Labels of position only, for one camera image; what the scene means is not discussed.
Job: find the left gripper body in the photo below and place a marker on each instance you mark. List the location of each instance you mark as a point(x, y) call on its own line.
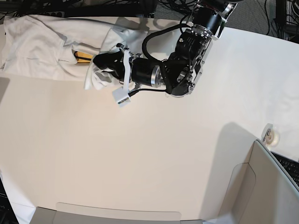
point(128, 58)

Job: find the white printed t-shirt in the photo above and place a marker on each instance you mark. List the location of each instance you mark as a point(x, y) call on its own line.
point(43, 47)

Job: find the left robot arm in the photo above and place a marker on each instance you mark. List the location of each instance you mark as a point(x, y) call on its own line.
point(177, 75)

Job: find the grey partition panel bottom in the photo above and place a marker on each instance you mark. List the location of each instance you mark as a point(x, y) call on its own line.
point(66, 213)

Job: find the grey partition panel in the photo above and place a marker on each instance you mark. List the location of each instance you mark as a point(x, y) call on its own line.
point(66, 213)
point(260, 191)

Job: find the clear tape roll dispenser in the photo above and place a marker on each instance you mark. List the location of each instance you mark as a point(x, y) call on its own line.
point(270, 136)

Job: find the grey partition panel right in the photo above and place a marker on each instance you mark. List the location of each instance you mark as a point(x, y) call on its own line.
point(260, 191)

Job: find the black keyboard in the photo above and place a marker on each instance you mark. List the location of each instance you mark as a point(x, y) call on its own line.
point(288, 168)

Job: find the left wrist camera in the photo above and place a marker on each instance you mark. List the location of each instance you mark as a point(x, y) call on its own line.
point(121, 97)

